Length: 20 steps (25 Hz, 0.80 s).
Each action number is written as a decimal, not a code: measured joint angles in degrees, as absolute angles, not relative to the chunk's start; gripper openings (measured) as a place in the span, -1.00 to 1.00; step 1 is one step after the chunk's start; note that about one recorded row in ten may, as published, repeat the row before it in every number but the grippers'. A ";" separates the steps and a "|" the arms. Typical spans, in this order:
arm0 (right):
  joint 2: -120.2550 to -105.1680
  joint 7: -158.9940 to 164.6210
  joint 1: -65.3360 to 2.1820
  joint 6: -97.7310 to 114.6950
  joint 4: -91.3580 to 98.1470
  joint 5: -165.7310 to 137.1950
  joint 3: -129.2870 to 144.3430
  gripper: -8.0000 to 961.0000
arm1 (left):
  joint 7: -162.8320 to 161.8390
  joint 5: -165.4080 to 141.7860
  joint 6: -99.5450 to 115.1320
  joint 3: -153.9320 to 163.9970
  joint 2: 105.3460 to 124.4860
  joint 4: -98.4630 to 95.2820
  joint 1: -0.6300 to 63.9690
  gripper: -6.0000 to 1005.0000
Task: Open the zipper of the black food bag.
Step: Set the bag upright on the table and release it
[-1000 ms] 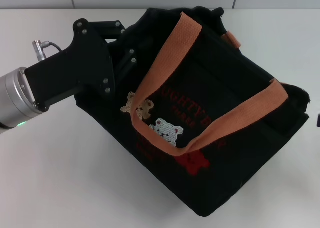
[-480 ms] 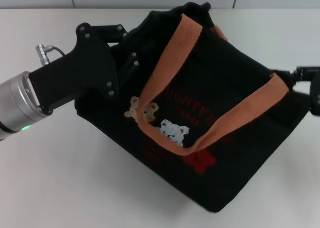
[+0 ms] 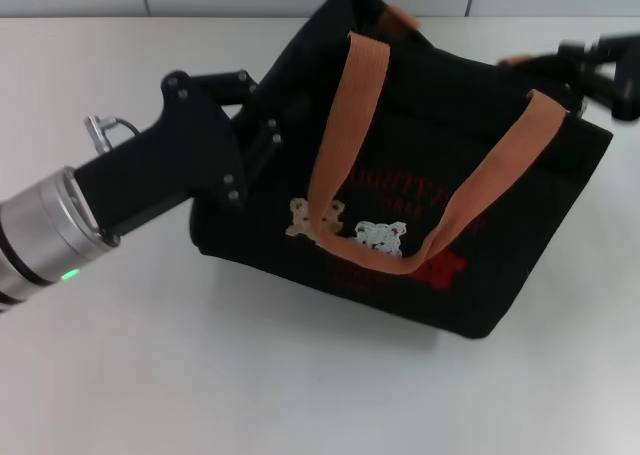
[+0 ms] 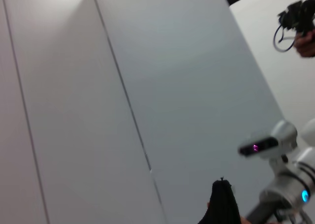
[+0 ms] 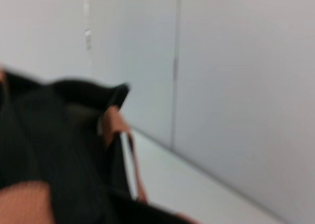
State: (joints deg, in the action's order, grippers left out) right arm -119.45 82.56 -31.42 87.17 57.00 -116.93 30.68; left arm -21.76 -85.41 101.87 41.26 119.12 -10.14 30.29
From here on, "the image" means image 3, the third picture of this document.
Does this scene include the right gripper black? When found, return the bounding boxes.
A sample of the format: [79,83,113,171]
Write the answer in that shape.
[557,33,640,124]

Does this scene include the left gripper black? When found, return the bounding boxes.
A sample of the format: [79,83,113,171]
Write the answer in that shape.
[73,69,286,239]

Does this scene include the black food bag orange handles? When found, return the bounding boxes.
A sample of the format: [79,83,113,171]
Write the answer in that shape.
[187,0,615,341]

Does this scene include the silver pin on left gripper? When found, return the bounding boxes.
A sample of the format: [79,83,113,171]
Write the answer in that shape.
[83,114,142,157]

